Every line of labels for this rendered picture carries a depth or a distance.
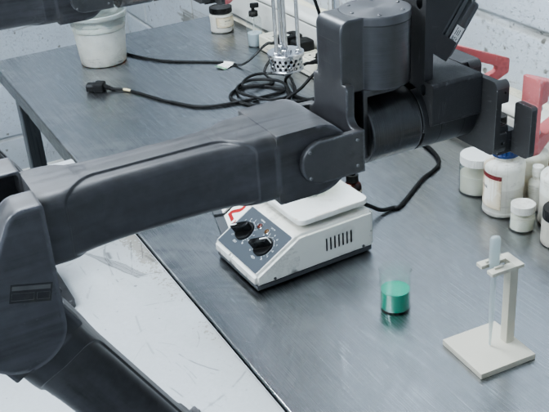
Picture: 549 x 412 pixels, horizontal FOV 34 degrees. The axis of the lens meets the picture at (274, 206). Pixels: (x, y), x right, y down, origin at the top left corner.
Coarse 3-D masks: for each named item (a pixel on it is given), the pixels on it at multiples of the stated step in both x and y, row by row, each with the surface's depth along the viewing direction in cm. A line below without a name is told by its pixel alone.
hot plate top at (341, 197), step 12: (336, 192) 133; (348, 192) 133; (276, 204) 131; (288, 204) 131; (300, 204) 131; (312, 204) 131; (324, 204) 130; (336, 204) 130; (348, 204) 130; (360, 204) 131; (288, 216) 129; (300, 216) 128; (312, 216) 128; (324, 216) 128
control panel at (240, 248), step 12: (252, 216) 134; (264, 216) 133; (264, 228) 131; (276, 228) 130; (228, 240) 134; (240, 240) 132; (276, 240) 128; (288, 240) 127; (240, 252) 131; (252, 252) 129; (276, 252) 127; (252, 264) 128; (264, 264) 126
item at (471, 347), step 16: (512, 256) 108; (496, 272) 105; (512, 272) 107; (512, 288) 109; (512, 304) 110; (512, 320) 111; (464, 336) 114; (480, 336) 114; (496, 336) 114; (512, 336) 112; (464, 352) 111; (480, 352) 111; (496, 352) 111; (512, 352) 110; (528, 352) 110; (480, 368) 108; (496, 368) 108
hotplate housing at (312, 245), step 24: (336, 216) 131; (360, 216) 131; (216, 240) 136; (312, 240) 128; (336, 240) 130; (360, 240) 133; (240, 264) 130; (288, 264) 128; (312, 264) 130; (264, 288) 127
